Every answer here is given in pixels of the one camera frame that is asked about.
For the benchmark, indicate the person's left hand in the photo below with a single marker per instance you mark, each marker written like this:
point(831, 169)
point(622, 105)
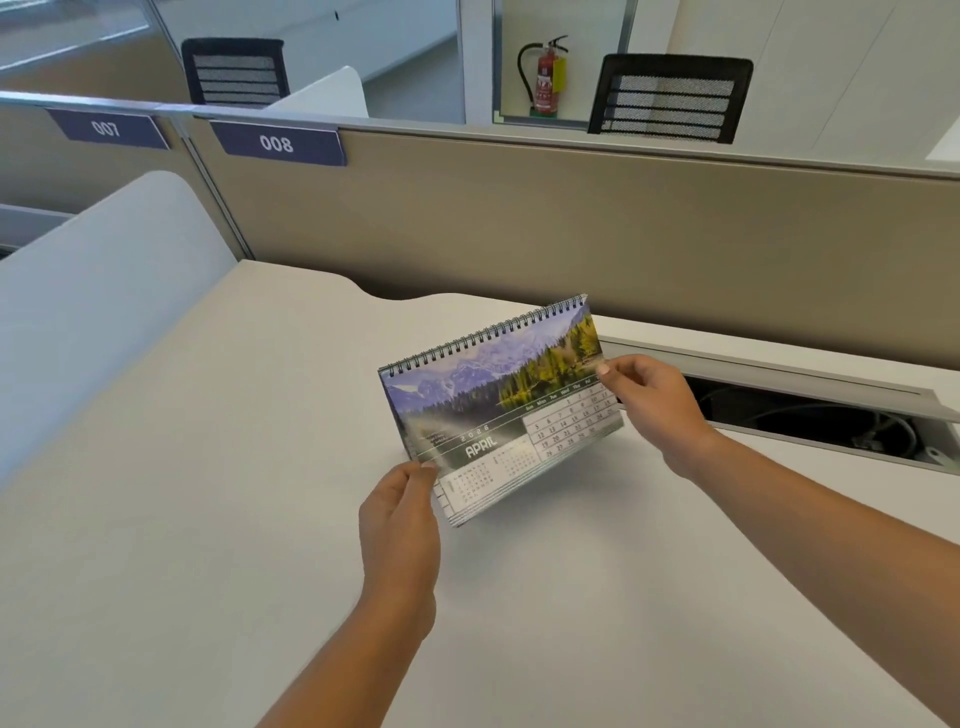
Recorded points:
point(397, 532)

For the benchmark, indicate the person's right hand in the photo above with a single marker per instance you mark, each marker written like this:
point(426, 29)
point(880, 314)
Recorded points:
point(660, 412)

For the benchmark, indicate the person's left thumb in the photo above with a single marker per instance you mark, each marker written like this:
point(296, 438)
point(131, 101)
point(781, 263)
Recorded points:
point(420, 474)

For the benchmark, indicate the person's right thumb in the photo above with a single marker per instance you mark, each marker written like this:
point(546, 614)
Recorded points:
point(621, 375)

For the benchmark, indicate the spiral desk calendar landscape photo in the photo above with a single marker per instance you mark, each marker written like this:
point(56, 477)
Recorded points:
point(495, 405)

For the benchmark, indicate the person's left forearm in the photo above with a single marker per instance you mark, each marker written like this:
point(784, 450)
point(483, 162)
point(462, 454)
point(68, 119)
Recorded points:
point(352, 660)

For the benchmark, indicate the person's right forearm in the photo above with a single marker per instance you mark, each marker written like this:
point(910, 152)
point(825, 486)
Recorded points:
point(825, 555)

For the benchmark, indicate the beige desk partition panel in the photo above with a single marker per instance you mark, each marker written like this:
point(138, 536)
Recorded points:
point(600, 225)
point(90, 176)

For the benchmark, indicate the black mesh office chair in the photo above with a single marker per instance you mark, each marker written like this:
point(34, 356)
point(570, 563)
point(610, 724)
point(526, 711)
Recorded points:
point(670, 97)
point(236, 73)

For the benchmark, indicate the red fire extinguisher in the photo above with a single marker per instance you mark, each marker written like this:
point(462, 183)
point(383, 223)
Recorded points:
point(546, 79)

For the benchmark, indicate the blue desk number plate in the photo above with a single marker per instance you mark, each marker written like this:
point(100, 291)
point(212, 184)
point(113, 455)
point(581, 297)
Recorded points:
point(276, 143)
point(106, 129)

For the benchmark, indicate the white curved side divider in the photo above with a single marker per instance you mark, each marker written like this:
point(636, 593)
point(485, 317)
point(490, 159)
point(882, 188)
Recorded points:
point(97, 300)
point(324, 96)

